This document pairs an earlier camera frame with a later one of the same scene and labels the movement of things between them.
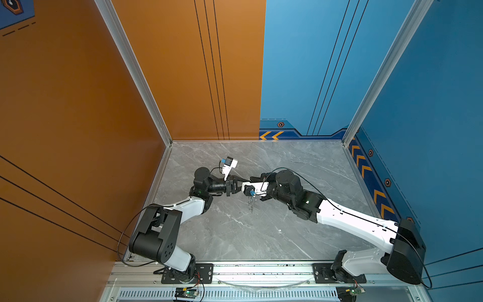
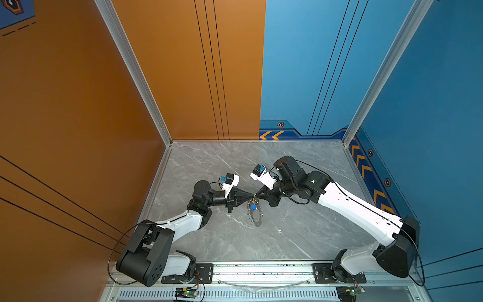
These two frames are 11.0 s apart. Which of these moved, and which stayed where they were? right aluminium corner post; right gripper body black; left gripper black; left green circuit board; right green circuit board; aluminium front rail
Moved: right gripper body black; left gripper black
Stayed: right aluminium corner post; aluminium front rail; right green circuit board; left green circuit board
